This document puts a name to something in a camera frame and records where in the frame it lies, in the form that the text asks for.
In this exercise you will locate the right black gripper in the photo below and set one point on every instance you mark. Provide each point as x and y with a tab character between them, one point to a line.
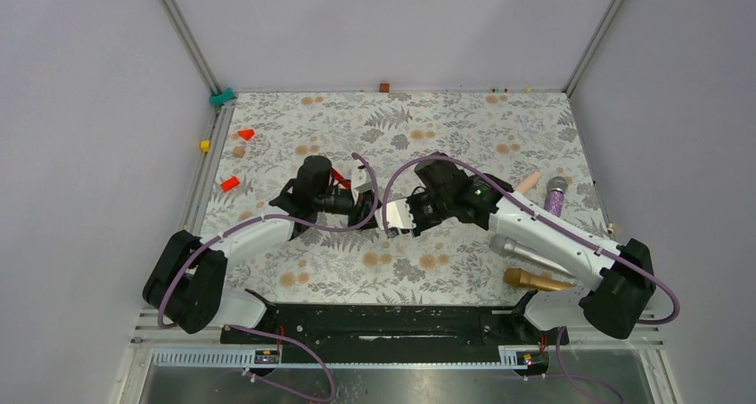
420	225

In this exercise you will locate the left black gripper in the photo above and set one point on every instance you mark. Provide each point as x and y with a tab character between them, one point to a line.
360	212

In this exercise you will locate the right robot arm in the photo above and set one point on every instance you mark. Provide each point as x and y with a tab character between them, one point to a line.
614	279

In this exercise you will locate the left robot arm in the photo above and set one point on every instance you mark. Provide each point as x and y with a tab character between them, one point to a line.
187	284

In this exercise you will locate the red plastic basket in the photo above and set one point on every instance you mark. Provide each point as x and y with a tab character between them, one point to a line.
339	180

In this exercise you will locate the silver microphone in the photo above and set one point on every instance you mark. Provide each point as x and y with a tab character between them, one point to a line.
507	247

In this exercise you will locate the orange block lower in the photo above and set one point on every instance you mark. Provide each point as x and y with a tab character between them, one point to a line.
230	184

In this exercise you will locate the pink toy microphone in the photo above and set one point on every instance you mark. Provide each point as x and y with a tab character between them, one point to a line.
528	183

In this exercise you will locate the tan round block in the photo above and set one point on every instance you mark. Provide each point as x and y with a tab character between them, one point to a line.
238	152

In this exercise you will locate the orange triangle block upper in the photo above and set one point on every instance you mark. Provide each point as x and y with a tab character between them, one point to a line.
246	134

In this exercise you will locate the gold microphone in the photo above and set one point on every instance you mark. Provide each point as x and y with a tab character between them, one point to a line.
516	277

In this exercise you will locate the floral patterned mat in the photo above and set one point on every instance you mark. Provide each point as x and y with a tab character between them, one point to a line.
509	136

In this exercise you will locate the purple glitter microphone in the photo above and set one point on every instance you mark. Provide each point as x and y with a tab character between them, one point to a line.
556	188

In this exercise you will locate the teal block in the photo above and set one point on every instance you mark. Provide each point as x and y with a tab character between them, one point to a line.
222	98

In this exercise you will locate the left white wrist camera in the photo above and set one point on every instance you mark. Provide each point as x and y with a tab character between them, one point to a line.
362	182

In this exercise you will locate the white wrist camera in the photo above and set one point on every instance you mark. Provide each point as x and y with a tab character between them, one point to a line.
396	218
362	182

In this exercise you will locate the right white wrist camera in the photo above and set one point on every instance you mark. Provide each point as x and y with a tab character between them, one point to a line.
396	218

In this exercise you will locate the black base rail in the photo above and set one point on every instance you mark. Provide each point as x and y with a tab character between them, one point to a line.
388	334

